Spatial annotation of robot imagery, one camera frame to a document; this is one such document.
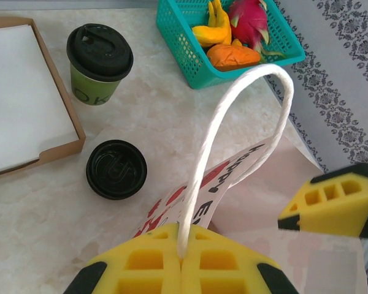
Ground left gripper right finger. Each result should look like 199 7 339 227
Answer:
182 224 299 294

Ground green paper coffee cup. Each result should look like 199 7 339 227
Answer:
69 58 125 107

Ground teal plastic basket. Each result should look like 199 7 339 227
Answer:
156 0 306 90

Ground white paper napkins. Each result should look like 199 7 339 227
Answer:
0 24 80 177

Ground yellow banana bunch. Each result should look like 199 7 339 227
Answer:
191 0 233 48

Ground white red paper gift bag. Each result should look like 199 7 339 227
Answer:
131 64 368 294

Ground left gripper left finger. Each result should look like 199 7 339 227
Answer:
63 222 184 294

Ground pink dragon fruit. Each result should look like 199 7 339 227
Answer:
228 0 288 59

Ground brown cardboard napkin box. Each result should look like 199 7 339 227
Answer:
0 17 86 181

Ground orange toy fruit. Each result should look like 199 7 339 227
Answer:
207 42 261 69

